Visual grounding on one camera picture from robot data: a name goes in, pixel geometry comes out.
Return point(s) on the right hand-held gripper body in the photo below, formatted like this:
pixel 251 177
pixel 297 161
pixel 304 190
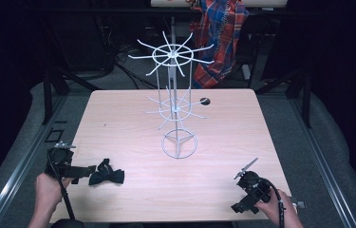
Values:
pixel 254 186

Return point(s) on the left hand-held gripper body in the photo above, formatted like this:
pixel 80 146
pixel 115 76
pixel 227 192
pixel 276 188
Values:
pixel 59 161

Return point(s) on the black bow tie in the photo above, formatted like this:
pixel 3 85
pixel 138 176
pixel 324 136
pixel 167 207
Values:
pixel 107 174

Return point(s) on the person's right hand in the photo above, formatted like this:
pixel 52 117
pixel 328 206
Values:
pixel 275 207

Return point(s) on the person's left hand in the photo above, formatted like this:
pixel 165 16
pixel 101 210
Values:
pixel 48 190

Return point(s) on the black metal stand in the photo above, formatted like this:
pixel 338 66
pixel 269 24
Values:
pixel 302 91
pixel 50 91

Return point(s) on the red blue plaid cloth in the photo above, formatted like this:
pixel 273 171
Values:
pixel 220 41

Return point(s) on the grey metal pole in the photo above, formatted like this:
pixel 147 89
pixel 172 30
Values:
pixel 173 28

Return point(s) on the black square frame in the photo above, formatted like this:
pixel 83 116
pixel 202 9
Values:
pixel 54 135

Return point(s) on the aluminium frame rail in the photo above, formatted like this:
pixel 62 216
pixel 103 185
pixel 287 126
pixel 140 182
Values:
pixel 324 164
pixel 17 171

